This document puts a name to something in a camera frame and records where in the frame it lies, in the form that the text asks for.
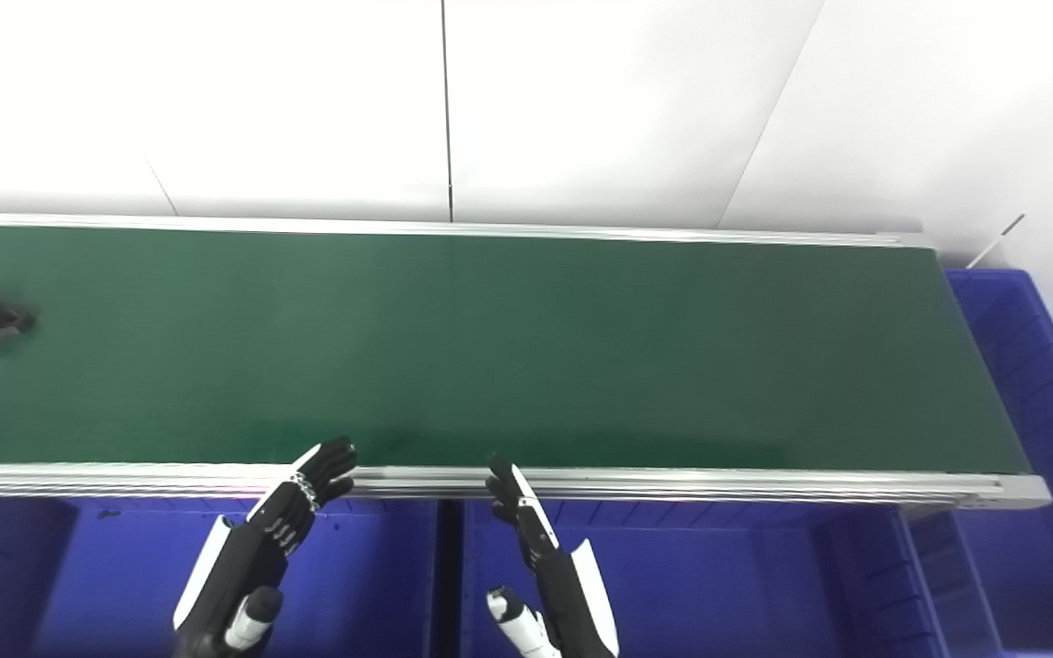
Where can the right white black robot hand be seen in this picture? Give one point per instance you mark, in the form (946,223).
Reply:
(568,594)

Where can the blue plastic bin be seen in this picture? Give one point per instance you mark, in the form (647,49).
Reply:
(728,585)
(97,585)
(1038,384)

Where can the green conveyor belt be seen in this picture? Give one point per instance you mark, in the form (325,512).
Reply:
(526,347)

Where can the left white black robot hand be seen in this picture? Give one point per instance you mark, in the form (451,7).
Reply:
(252,548)

